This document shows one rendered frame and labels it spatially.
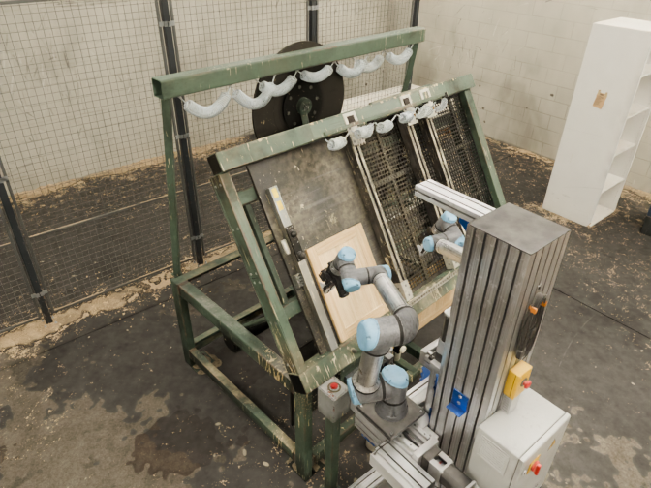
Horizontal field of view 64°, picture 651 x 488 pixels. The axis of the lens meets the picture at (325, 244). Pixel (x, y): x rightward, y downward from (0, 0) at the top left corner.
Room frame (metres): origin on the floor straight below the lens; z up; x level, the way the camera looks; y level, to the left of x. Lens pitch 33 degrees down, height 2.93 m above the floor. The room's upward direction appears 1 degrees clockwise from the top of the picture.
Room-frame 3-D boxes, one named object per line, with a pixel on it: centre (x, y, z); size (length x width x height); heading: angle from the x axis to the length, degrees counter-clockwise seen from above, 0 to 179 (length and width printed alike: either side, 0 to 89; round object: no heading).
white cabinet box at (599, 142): (5.38, -2.98, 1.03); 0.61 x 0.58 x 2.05; 130
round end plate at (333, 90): (3.34, 0.16, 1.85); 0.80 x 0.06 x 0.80; 134
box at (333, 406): (1.78, -0.06, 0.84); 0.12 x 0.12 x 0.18; 44
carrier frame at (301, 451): (3.11, -0.20, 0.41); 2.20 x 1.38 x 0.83; 134
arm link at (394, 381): (1.56, -0.30, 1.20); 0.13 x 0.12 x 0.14; 105
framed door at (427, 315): (3.03, -0.78, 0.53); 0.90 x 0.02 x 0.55; 134
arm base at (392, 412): (1.57, -0.31, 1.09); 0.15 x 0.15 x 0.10
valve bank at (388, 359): (2.14, -0.32, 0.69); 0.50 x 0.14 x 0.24; 134
